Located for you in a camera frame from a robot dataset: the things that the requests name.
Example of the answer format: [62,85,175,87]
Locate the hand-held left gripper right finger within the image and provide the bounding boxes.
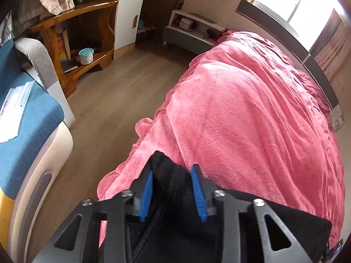
[191,164,315,263]

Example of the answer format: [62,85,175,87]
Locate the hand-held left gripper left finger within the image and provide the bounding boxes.
[31,167,154,263]

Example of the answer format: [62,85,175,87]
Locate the black pants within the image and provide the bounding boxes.
[97,151,333,263]

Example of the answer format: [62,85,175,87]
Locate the pink fleece blanket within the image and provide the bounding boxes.
[97,29,346,254]

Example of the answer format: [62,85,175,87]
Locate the small white floral panel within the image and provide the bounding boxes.
[330,106,345,132]

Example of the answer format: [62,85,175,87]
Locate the blue sofa with grey armrest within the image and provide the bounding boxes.
[0,37,76,263]

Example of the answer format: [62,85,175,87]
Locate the yellow cushion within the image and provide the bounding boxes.
[0,188,15,226]

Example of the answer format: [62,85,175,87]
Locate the black notebook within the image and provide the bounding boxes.
[61,60,79,74]

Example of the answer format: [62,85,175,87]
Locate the white pot with teal lid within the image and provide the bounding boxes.
[78,48,95,66]

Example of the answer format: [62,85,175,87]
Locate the clear plastic bag with paper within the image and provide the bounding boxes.
[0,81,37,143]

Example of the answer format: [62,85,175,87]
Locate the white nightstand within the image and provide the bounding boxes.
[163,9,226,56]

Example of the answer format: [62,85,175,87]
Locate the curved wooden shelf unit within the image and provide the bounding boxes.
[27,0,118,99]

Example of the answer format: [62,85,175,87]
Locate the white cabinet with drawer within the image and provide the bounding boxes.
[113,0,148,51]

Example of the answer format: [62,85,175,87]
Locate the dark grey headboard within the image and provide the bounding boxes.
[236,0,339,110]

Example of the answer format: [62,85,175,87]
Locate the white floral headboard panel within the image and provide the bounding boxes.
[182,0,240,31]

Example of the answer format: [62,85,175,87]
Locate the grey hanging cloth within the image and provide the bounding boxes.
[0,8,37,47]

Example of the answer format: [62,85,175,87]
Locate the window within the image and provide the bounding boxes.
[252,0,344,52]

